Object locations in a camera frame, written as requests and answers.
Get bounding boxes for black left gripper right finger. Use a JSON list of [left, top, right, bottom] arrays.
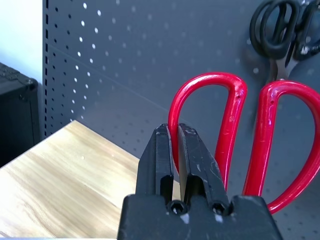
[[177, 123, 230, 213]]

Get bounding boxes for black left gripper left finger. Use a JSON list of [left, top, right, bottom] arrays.
[[136, 123, 175, 203]]

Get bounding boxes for red handled scissors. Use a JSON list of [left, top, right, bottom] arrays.
[[167, 72, 320, 215]]

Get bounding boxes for grey metal pegboard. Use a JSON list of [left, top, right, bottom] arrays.
[[42, 0, 320, 240]]

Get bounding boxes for black equipment case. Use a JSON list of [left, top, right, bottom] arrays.
[[0, 62, 41, 168]]

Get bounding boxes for black handled scissors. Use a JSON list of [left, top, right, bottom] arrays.
[[249, 0, 320, 83]]

